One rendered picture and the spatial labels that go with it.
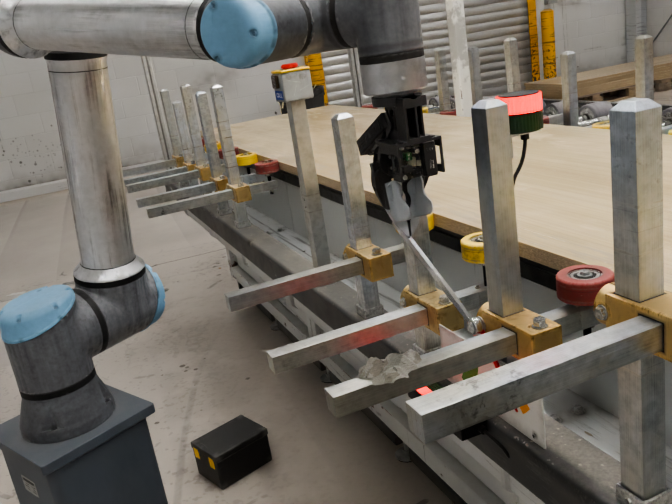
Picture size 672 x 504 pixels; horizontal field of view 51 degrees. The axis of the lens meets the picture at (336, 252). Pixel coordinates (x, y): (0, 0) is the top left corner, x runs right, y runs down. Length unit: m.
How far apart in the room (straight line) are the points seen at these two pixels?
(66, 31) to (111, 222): 0.46
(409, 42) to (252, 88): 7.95
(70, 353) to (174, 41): 0.72
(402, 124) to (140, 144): 7.83
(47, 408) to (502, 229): 0.97
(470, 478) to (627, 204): 1.23
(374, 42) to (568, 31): 9.90
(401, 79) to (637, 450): 0.54
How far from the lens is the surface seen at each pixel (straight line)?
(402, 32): 0.97
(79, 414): 1.53
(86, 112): 1.45
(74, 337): 1.50
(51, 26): 1.22
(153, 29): 1.04
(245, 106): 8.88
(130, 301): 1.56
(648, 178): 0.78
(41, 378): 1.51
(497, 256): 0.99
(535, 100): 0.98
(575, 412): 1.28
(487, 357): 0.98
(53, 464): 1.49
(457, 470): 1.93
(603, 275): 1.06
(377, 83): 0.98
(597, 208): 1.41
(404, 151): 0.99
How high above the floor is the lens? 1.29
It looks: 17 degrees down
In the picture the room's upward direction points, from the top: 9 degrees counter-clockwise
